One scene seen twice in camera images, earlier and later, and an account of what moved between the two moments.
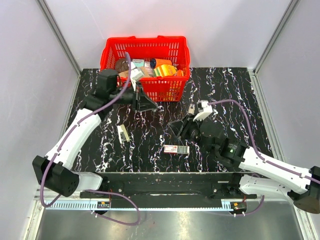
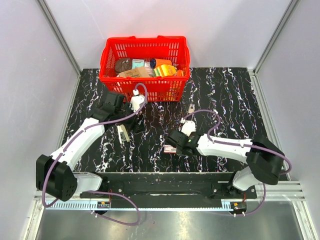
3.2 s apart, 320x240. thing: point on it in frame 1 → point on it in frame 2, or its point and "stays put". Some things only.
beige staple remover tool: (191, 108) stays put
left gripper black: (142, 103) → (137, 125)
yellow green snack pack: (165, 70) stays put
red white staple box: (170, 148) stays put
